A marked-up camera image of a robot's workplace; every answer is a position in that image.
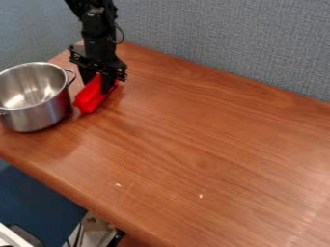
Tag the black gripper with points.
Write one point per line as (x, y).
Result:
(95, 57)

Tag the metal table leg frame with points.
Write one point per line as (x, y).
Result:
(94, 232)

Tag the stainless steel pot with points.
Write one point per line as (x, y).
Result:
(34, 95)

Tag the white object at corner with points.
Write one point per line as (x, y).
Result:
(10, 239)

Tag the red rectangular block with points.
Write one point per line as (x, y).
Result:
(91, 97)

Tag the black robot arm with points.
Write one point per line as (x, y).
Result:
(98, 16)

